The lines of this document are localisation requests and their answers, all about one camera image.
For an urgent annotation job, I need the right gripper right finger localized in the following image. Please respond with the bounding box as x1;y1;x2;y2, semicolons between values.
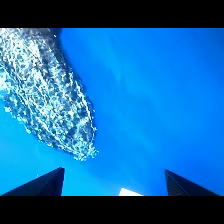
164;168;220;197

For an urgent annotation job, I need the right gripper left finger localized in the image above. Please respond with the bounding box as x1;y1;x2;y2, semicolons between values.
1;166;66;197

